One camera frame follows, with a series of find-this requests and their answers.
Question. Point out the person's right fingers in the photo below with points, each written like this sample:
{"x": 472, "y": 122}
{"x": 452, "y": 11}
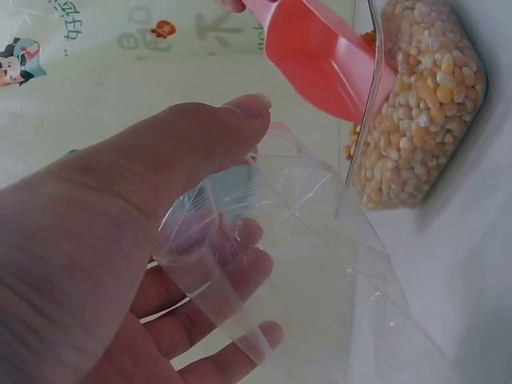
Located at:
{"x": 234, "y": 4}

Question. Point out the person's left thumb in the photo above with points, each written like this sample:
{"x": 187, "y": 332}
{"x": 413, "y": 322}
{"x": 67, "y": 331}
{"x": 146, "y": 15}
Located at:
{"x": 208, "y": 132}

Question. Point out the clear plastic zip bag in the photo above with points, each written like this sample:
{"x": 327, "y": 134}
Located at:
{"x": 312, "y": 256}

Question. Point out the pink plastic scoop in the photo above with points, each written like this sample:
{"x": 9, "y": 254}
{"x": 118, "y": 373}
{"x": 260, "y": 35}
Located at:
{"x": 316, "y": 60}

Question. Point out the person's left hand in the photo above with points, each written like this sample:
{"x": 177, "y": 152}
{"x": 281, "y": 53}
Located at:
{"x": 80, "y": 248}

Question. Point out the pile of yellow corn kernels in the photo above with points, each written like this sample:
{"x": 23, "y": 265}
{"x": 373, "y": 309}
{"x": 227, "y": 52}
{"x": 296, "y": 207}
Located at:
{"x": 424, "y": 120}

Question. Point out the clear plastic container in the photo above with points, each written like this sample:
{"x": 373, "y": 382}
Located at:
{"x": 478, "y": 132}

